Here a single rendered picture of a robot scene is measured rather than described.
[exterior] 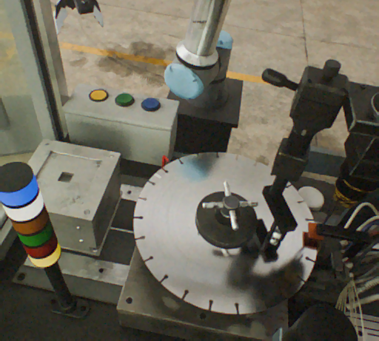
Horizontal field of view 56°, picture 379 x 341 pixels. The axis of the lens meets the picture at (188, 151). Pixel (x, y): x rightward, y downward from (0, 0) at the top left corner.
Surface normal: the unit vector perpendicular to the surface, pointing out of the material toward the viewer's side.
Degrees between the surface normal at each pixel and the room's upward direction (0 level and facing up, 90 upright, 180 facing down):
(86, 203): 0
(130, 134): 90
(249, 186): 0
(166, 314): 0
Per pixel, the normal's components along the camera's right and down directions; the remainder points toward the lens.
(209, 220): 0.00, -0.66
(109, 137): -0.17, 0.71
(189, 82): -0.49, 0.69
